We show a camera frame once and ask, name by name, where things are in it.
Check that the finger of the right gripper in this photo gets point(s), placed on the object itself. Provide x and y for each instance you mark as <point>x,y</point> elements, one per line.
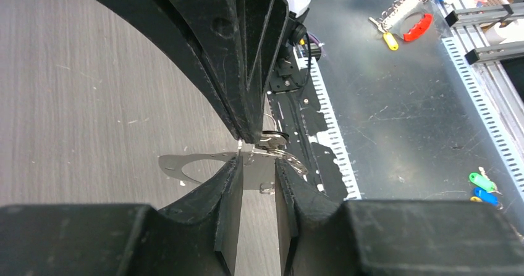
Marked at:
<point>161,23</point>
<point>261,27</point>

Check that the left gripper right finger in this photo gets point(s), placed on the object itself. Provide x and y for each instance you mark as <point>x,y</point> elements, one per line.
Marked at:
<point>318,236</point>

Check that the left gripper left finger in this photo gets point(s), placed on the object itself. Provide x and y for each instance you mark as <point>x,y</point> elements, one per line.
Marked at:
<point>195,235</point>

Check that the large metal keyring holder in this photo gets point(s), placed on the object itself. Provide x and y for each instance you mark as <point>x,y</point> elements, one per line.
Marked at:
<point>255,166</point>

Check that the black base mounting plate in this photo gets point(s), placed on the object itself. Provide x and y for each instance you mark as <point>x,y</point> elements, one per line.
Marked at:
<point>302,109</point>

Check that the yellow key tag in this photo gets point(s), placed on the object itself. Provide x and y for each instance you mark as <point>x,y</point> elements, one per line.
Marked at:
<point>390,40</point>

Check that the spare key blue tag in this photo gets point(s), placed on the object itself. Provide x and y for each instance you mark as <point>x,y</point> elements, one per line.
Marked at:
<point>481,195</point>

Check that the spare key green tag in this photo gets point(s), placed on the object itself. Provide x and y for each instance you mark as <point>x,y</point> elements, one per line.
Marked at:
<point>481,180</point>

